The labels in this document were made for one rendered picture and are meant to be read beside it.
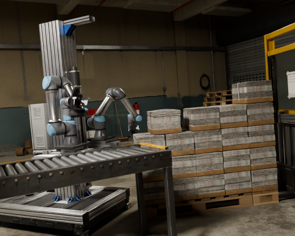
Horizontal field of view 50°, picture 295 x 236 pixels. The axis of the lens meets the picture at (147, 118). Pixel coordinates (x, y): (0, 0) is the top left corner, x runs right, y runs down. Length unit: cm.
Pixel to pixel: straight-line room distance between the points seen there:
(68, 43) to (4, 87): 611
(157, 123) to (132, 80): 729
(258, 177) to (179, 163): 86
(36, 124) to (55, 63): 65
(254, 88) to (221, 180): 100
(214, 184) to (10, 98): 703
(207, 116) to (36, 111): 174
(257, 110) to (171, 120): 90
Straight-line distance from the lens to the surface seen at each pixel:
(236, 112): 336
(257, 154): 349
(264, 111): 349
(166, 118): 315
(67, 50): 336
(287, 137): 414
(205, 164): 329
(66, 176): 206
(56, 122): 294
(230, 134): 335
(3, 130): 934
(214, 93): 974
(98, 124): 340
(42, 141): 341
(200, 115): 323
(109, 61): 1013
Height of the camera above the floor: 117
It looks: 3 degrees down
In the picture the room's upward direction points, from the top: 5 degrees counter-clockwise
